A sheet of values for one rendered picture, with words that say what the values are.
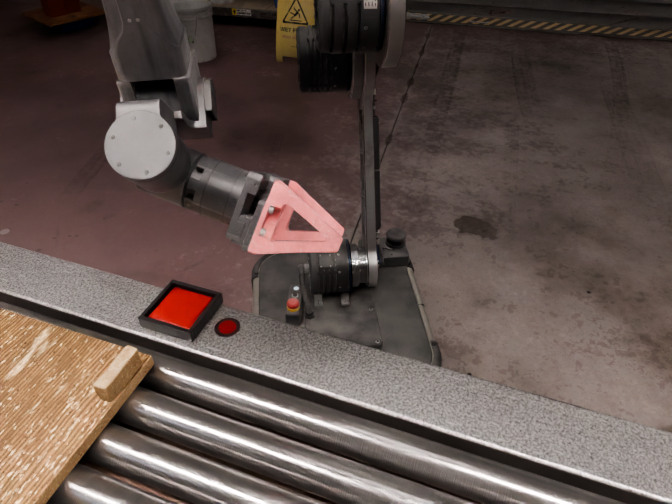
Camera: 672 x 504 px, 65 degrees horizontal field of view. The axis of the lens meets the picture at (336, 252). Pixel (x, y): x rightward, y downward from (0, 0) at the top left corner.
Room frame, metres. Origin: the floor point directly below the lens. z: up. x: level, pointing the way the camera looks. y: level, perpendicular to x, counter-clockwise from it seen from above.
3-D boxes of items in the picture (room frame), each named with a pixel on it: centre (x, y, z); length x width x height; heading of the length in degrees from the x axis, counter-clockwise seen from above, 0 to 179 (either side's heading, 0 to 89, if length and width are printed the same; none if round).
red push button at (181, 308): (0.48, 0.20, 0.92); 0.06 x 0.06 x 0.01; 70
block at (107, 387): (0.36, 0.23, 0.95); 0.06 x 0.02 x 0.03; 160
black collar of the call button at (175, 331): (0.48, 0.20, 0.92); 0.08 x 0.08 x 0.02; 70
